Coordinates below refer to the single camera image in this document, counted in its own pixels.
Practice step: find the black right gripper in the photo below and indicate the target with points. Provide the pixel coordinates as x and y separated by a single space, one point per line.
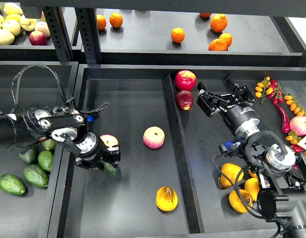
235 108

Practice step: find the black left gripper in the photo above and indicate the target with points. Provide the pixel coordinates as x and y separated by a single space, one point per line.
93 152

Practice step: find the dark green avocado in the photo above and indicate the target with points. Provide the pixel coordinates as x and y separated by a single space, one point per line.
110 168

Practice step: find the yellow orange pear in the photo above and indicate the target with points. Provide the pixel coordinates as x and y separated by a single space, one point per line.
166 199

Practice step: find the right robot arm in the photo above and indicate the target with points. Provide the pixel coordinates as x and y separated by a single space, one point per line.
281 173

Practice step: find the green avocado bottom left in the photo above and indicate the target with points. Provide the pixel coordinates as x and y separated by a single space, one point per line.
10 183

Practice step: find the pink apple left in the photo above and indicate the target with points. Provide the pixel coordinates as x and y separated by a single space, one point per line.
109 140

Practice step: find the pink apple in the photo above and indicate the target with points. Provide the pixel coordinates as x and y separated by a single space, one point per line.
109 140
298 125
154 137

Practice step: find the dark red apple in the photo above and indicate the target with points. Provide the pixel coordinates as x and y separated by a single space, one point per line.
184 100

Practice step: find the bright red apple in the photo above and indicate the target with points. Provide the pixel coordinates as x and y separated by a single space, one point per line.
185 80

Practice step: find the cherry tomato bunch upper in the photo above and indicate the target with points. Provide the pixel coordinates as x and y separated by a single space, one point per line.
269 89

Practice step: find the cherry tomato bunch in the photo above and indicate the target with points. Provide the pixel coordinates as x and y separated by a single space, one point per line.
294 140
269 89

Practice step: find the orange on shelf front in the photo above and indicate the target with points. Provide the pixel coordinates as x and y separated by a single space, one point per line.
218 45

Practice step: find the pink apple centre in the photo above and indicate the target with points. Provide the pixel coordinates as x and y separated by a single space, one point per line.
154 137

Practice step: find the black upper shelf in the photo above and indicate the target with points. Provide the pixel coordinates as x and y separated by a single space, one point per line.
144 38

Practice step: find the red chili pepper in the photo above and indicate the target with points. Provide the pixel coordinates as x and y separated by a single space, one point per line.
285 122

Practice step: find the black centre tray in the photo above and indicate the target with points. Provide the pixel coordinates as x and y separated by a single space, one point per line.
100 205

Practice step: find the black tray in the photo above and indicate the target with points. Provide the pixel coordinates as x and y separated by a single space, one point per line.
28 215
100 205

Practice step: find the large orange on shelf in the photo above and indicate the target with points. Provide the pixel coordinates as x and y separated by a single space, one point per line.
218 23

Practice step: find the cherry tomato bunch lower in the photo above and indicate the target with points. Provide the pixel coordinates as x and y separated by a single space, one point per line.
294 140

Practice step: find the pink apple right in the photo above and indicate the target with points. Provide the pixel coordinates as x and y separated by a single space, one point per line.
298 125

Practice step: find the black left tray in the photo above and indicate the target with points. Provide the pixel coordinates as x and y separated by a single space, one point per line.
28 215

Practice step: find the red apple on shelf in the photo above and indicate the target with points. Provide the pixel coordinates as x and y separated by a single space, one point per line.
38 38

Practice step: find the pale yellow apple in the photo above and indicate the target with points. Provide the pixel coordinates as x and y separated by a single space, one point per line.
12 26

